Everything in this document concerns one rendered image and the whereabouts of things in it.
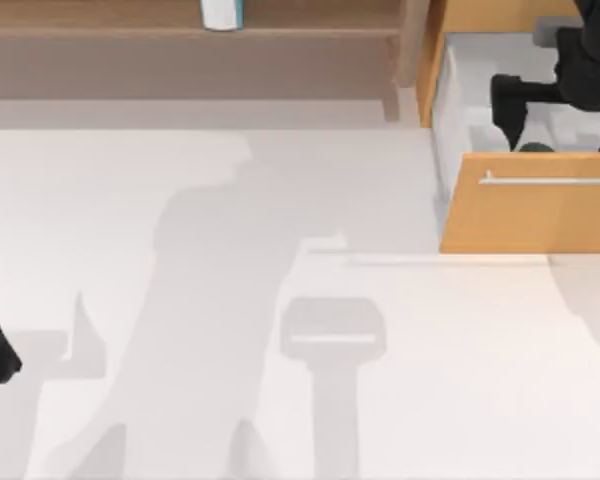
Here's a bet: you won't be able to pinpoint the brown wooden open shelves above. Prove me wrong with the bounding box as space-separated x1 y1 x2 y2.
0 0 424 123

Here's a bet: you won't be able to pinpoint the white and teal book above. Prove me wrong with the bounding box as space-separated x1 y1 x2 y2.
201 0 245 33

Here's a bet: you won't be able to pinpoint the grey pierced drawer inside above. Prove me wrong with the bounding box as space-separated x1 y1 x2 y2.
431 31 600 211

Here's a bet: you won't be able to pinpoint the pale grey rounded box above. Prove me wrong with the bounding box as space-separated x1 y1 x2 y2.
533 16 584 50

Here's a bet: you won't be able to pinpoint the pale wooden cupboard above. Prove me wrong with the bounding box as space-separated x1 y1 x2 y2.
413 0 589 130

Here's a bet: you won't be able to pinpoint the pale wooden drawer front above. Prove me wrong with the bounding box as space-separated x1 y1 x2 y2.
438 151 600 255

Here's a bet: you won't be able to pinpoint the long metal drawer handle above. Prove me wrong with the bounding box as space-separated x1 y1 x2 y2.
478 170 600 187

